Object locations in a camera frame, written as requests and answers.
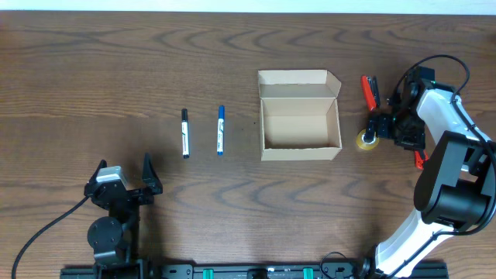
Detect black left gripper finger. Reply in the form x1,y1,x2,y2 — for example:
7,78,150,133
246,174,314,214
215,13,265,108
88,160,107,184
142,153,163,195

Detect clear tape roll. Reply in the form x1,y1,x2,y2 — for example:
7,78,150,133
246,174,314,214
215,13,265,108
356,129,380,150

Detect red utility knife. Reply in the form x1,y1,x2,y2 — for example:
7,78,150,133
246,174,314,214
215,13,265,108
414,150,429,170

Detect black whiteboard marker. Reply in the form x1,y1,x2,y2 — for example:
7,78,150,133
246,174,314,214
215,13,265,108
181,108,190,159

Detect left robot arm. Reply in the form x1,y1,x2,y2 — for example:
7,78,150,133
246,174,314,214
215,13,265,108
84,153,163,279

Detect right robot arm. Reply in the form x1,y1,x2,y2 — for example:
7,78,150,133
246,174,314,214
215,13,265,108
356,66,495,278

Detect open cardboard box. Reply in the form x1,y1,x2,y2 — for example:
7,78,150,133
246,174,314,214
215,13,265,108
258,70,343,161

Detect blue whiteboard marker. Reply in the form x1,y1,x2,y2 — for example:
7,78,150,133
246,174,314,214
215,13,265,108
216,105,225,156

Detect black mounting rail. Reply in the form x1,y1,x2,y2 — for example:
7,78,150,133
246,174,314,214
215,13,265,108
60,259,450,279

